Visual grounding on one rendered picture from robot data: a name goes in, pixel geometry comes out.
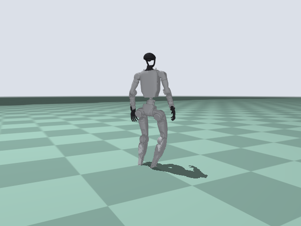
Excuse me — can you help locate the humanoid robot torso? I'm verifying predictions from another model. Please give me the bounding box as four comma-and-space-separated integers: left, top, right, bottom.
140, 68, 160, 117

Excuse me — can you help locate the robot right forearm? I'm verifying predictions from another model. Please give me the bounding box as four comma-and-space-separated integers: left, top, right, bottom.
166, 88, 174, 109

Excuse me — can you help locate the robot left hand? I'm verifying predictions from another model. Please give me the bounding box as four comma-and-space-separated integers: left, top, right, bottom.
130, 107, 138, 121

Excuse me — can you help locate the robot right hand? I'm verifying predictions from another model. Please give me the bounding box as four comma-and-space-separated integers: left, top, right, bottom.
170, 106, 175, 121

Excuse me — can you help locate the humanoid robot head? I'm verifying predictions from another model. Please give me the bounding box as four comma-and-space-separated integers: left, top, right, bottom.
143, 53, 156, 71

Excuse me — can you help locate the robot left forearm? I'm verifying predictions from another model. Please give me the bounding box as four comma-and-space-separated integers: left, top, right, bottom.
129, 94, 136, 110

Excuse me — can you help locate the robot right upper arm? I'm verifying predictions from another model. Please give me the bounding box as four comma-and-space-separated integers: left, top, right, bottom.
157, 71, 170, 95

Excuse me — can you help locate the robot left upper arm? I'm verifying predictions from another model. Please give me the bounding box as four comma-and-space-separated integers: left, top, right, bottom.
129, 73, 140, 96

